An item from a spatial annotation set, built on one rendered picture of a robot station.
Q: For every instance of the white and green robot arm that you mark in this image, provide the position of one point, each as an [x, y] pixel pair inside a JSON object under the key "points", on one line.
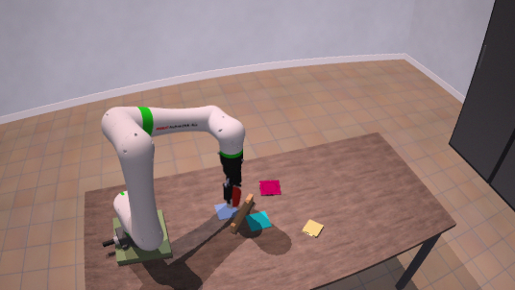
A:
{"points": [[136, 150]]}

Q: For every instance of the red cup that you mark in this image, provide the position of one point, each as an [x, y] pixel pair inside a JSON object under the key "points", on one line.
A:
{"points": [[236, 198]]}

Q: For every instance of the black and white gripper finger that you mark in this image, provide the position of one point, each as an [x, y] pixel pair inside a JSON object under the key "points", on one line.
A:
{"points": [[228, 190], [238, 181]]}

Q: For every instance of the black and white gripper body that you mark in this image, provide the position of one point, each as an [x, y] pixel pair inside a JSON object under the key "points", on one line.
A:
{"points": [[231, 172]]}

